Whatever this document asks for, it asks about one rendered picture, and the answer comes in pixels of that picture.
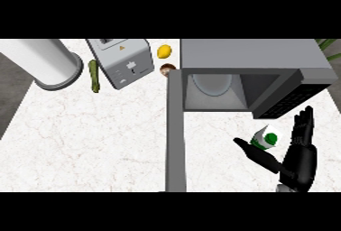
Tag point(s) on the yellow lemon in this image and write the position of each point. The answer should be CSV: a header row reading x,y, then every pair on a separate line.
x,y
165,51

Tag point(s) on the silver toaster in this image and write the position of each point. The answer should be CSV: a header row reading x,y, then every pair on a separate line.
x,y
125,61

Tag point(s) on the grey microwave door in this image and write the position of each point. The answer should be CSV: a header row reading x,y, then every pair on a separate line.
x,y
175,132

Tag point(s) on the white cylindrical container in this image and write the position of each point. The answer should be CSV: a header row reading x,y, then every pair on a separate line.
x,y
42,61

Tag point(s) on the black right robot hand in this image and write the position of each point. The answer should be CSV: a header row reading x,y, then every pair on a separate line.
x,y
301,164

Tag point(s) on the green cucumber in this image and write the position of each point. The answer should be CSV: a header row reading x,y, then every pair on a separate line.
x,y
94,76

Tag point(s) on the brown round fruit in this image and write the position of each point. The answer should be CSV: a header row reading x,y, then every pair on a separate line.
x,y
166,69

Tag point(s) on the green plant leaves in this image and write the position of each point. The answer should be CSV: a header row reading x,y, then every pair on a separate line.
x,y
330,48

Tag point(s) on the grey microwave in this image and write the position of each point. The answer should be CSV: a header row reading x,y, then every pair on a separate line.
x,y
249,66

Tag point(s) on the white green milk carton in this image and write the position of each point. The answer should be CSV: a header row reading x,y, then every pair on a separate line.
x,y
268,138

